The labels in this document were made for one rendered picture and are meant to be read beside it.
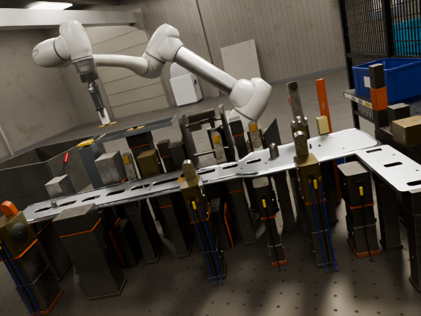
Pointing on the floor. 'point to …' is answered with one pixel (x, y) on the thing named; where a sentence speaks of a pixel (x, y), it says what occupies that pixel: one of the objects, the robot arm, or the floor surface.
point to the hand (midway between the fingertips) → (104, 116)
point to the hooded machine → (185, 86)
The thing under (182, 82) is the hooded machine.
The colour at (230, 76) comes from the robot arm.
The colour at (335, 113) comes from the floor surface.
